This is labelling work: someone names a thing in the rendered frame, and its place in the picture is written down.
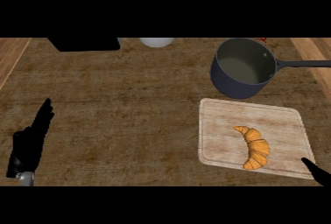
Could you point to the golden croissant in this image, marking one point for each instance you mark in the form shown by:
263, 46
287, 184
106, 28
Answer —
256, 148

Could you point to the small red object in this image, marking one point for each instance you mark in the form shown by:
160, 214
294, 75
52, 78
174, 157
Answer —
262, 39

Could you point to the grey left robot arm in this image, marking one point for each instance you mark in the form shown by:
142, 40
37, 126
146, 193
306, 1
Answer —
27, 179

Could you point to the white round object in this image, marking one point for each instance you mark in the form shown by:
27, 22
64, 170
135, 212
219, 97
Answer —
157, 42

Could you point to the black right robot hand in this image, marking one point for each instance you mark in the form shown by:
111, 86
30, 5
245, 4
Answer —
318, 173

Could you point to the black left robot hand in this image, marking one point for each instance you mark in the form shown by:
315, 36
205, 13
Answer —
28, 145

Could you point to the pale wooden cutting board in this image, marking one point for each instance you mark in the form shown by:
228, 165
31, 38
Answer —
241, 134

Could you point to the black appliance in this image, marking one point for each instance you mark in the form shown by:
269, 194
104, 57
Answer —
84, 43

